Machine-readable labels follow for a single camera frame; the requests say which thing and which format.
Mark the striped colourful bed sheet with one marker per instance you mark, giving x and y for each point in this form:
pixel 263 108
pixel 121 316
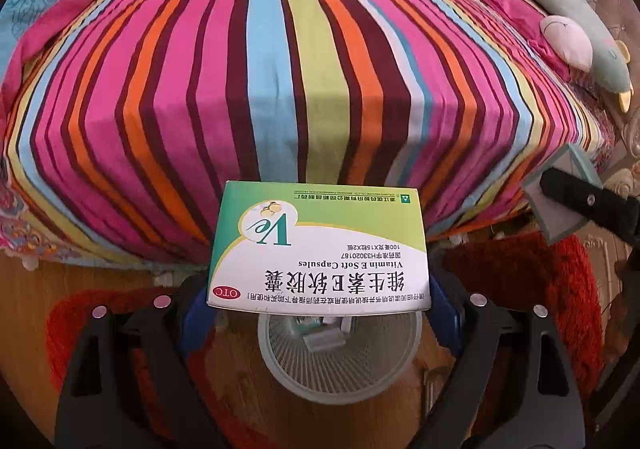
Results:
pixel 300 79

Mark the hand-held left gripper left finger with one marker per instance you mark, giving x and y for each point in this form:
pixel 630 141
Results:
pixel 197 324

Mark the teal and white box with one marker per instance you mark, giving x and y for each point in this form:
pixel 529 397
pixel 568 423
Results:
pixel 567 156

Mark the white round plush cushion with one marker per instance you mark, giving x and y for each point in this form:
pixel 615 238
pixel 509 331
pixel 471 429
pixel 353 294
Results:
pixel 567 41

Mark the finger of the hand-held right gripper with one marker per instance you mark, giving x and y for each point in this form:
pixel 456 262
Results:
pixel 575 196

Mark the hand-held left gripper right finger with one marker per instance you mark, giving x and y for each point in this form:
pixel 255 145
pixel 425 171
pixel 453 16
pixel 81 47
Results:
pixel 445 319

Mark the white plastic mesh wastebasket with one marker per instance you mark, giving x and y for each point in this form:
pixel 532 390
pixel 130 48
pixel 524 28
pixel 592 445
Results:
pixel 340 379

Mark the cream carved bed frame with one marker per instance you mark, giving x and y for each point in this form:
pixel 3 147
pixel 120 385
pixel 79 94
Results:
pixel 627 154

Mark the red shaggy rug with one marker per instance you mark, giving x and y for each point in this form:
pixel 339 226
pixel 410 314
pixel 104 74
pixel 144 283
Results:
pixel 525 269
pixel 125 296

